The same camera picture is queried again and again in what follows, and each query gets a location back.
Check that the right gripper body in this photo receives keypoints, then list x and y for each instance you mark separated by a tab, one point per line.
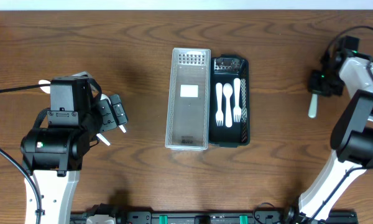
329	83

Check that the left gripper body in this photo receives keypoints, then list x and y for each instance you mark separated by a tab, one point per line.
110	112

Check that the white plastic fork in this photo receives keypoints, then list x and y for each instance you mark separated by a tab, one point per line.
312	111
237	108
219	114

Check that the white plastic spoon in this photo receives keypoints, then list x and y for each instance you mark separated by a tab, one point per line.
103	139
44	86
122	128
227	92

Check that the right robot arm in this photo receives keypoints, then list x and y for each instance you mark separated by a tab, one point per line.
351	139

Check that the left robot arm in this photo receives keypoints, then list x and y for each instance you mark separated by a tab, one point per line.
53	150

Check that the clear plastic basket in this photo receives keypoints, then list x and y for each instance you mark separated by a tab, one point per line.
188	100

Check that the black plastic basket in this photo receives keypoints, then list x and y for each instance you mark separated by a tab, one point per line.
225	69

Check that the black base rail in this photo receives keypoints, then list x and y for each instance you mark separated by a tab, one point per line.
104	213

